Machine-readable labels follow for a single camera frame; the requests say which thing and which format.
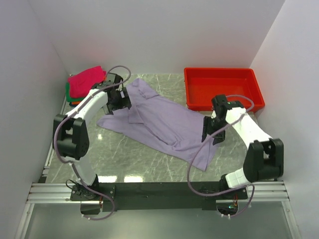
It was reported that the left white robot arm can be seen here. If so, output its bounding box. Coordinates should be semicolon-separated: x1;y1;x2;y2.
52;73;131;200

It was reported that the folded green t shirt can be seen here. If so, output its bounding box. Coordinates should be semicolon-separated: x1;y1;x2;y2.
65;82;84;103

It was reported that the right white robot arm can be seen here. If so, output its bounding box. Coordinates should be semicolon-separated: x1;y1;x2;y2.
202;95;284;199

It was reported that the black base beam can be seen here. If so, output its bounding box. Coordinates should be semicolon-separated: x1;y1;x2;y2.
70;182;248;212

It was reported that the folded pink t shirt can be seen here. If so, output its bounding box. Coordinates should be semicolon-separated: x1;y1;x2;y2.
68;66;106;98

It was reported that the red plastic tray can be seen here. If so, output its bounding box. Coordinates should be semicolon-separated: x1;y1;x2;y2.
184;67;265;113

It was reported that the lavender t shirt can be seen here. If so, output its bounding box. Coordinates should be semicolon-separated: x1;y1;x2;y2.
97;78;218;171

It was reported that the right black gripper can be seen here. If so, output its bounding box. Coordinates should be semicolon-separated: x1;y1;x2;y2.
201;116;228;146

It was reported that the aluminium rail frame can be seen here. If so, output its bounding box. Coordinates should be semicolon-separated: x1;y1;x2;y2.
18;111;292;239

